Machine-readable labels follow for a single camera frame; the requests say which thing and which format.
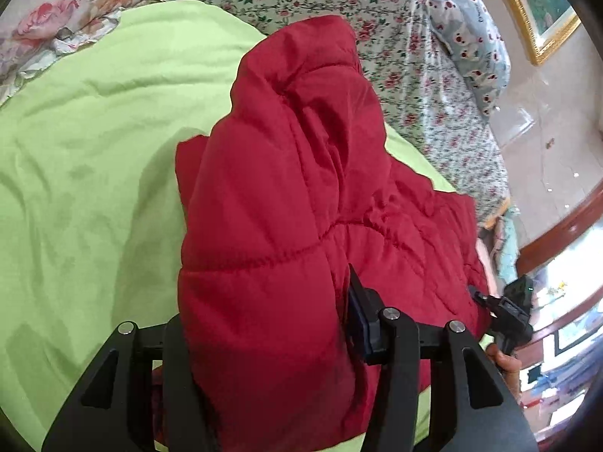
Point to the pale large rose quilt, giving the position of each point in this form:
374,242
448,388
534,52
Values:
61,9

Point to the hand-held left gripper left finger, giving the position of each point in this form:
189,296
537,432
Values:
176,362

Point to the blue pillow with red prints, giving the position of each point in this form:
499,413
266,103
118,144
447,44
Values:
471,42

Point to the light blue cloth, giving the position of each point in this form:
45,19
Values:
506,245

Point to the small red rose bedsheet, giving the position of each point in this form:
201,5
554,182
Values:
400,56

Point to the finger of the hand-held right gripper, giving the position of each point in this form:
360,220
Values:
485,300

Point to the brown wooden furniture edge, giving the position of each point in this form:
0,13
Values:
565,230

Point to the gold picture frame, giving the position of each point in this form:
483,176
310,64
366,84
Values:
541,42

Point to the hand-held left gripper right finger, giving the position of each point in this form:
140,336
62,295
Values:
360,315

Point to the red quilted puffer jacket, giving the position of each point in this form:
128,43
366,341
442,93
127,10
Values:
282,197

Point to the person's right hand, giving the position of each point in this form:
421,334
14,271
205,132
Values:
506,365

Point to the light green blanket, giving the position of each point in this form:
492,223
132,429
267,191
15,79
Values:
94,174

